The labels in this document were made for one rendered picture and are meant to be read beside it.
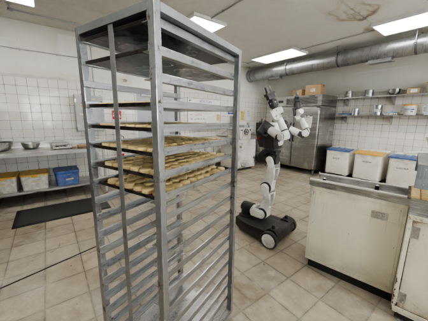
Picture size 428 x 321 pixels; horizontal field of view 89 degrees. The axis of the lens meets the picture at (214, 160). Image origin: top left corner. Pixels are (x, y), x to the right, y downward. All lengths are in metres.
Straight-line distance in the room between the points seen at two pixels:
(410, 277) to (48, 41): 5.76
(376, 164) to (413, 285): 3.93
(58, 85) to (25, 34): 0.88
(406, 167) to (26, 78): 7.28
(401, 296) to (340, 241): 0.51
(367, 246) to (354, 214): 0.28
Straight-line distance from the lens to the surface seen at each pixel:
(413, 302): 2.28
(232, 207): 1.40
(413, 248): 2.08
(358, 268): 2.44
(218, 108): 1.15
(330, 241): 2.39
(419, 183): 1.93
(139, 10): 0.90
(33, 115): 5.19
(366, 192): 2.18
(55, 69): 5.26
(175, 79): 0.91
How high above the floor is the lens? 1.45
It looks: 11 degrees down
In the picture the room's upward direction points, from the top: 1 degrees clockwise
